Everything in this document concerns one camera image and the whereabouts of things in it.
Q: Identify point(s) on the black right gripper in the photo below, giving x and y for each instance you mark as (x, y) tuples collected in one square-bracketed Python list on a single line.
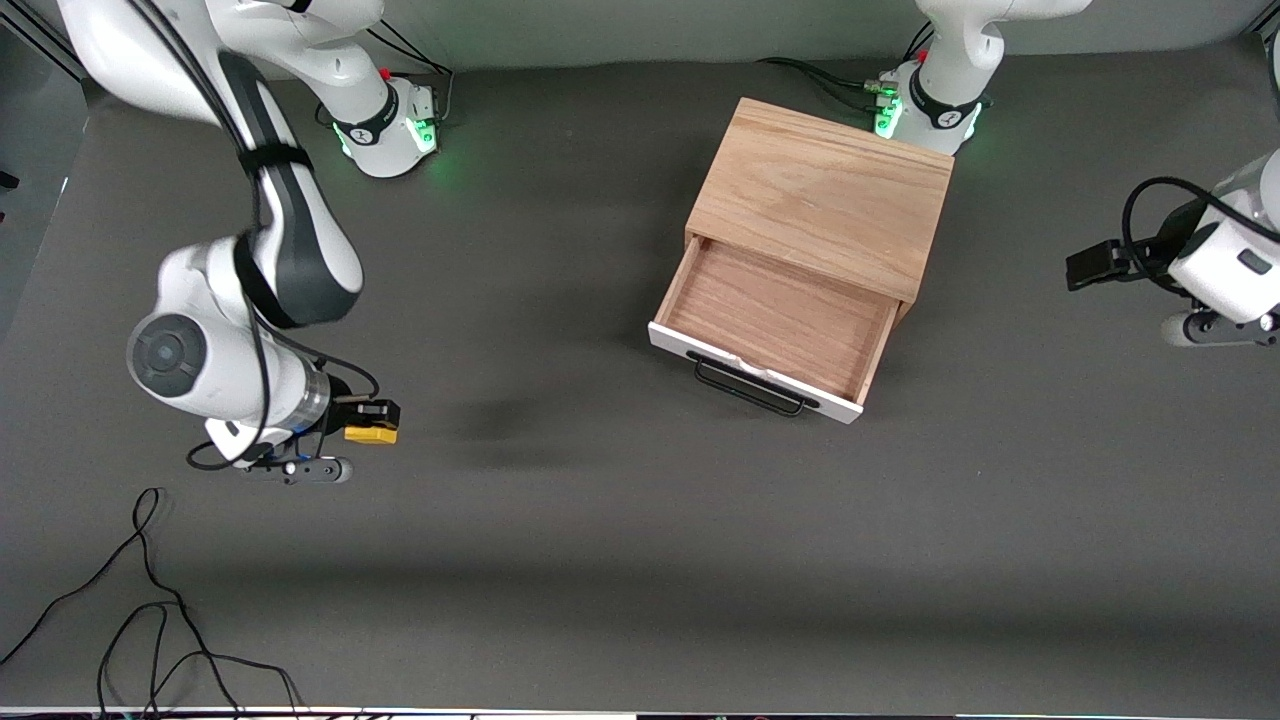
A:
[(343, 411)]

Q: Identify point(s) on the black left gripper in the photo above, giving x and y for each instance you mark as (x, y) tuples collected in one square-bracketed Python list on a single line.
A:
[(1148, 256)]

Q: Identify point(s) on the yellow cube block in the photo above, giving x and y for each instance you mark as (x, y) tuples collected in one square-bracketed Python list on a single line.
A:
[(372, 435)]

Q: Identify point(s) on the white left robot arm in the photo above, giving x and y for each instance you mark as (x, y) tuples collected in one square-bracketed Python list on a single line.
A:
[(950, 60)]

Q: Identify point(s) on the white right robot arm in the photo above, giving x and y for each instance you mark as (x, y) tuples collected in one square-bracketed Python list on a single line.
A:
[(290, 230)]

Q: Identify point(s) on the wooden drawer cabinet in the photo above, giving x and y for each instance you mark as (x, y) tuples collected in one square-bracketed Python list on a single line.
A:
[(820, 190)]

